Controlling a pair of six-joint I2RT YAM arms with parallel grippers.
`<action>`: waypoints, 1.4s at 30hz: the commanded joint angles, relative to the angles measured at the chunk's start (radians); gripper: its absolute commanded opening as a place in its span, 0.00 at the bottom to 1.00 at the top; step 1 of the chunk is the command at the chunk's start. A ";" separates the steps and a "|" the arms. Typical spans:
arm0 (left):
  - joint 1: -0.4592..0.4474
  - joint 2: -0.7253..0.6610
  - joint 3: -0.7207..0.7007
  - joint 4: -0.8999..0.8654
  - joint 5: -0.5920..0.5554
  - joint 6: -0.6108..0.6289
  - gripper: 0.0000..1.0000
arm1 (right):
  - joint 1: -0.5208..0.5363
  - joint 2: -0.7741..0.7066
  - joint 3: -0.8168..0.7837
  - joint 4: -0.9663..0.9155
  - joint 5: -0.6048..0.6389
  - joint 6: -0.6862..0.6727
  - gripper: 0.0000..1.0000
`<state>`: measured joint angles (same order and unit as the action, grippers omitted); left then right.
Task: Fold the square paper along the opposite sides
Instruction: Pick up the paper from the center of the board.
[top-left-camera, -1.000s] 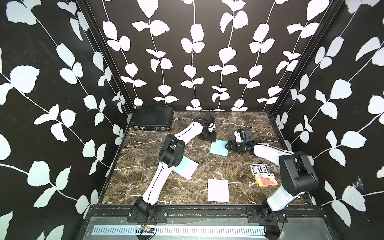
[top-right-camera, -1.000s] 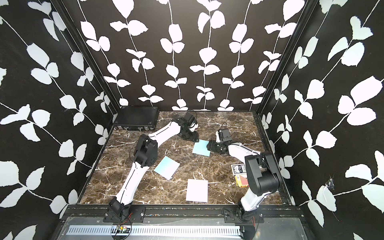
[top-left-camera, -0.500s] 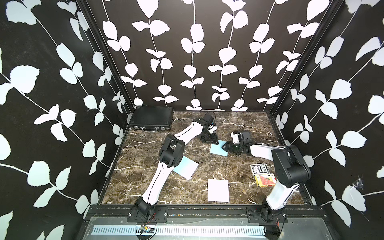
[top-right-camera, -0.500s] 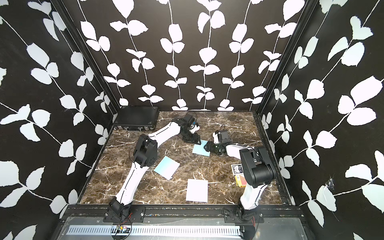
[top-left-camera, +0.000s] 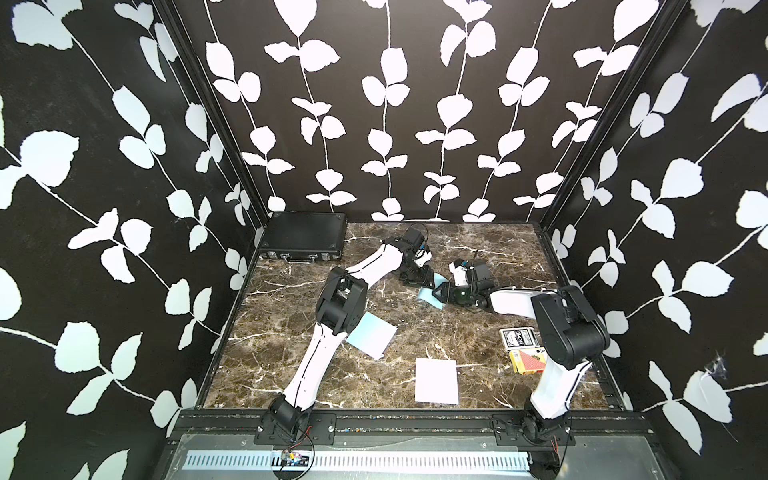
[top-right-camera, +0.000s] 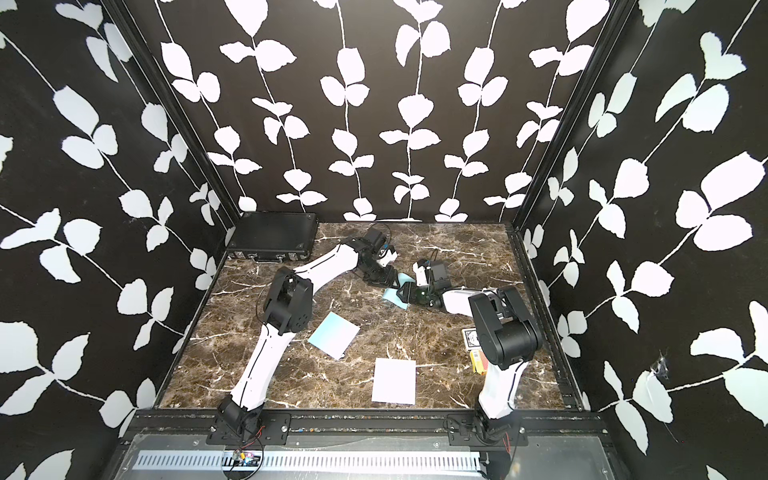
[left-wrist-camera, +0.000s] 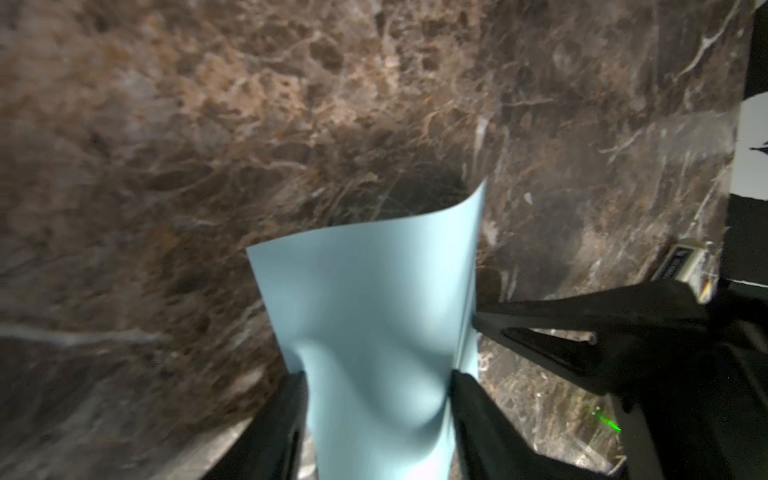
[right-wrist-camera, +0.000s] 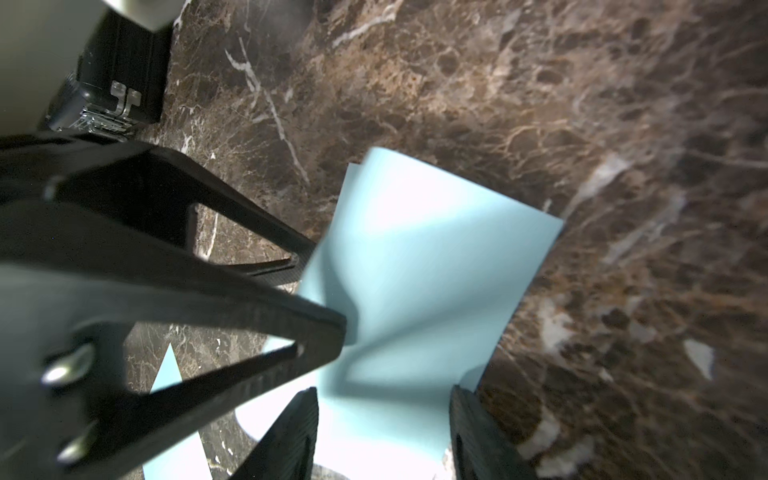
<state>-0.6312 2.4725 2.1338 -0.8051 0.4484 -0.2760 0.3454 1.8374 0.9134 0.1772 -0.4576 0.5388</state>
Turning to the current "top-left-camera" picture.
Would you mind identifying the light blue square paper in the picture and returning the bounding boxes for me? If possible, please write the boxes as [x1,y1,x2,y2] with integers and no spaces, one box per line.
[416,272,450,311]

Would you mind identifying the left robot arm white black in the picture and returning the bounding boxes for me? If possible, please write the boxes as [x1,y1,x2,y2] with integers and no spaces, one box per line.
[269,227,434,437]

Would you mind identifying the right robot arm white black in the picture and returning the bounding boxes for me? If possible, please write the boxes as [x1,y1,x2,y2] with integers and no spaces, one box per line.
[431,282,610,420]

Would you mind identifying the pale blue square paper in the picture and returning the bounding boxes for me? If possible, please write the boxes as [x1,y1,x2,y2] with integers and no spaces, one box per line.
[346,312,397,360]

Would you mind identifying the white square paper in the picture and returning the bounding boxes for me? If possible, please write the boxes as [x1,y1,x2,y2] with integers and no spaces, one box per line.
[415,358,459,405]

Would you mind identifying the black playing card box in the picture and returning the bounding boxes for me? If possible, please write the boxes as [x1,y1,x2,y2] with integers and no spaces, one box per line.
[499,327,539,351]

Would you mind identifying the yellow red card box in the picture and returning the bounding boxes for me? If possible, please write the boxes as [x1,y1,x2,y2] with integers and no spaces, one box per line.
[509,347,548,375]

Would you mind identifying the black aluminium briefcase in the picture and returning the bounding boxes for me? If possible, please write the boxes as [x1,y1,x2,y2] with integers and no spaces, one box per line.
[257,212,347,263]

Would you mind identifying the small circuit board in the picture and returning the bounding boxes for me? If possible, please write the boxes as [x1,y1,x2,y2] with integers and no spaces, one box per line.
[273,451,312,470]

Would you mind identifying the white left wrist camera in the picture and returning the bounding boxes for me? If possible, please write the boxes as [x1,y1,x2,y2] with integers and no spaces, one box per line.
[413,245,432,268]

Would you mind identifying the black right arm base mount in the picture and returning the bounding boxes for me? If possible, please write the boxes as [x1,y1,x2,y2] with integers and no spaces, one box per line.
[491,411,575,451]

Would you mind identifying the white perforated cable duct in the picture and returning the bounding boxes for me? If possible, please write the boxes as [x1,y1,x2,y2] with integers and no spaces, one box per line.
[181,450,531,475]

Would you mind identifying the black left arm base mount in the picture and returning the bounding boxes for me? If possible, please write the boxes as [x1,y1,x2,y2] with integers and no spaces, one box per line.
[253,411,337,447]

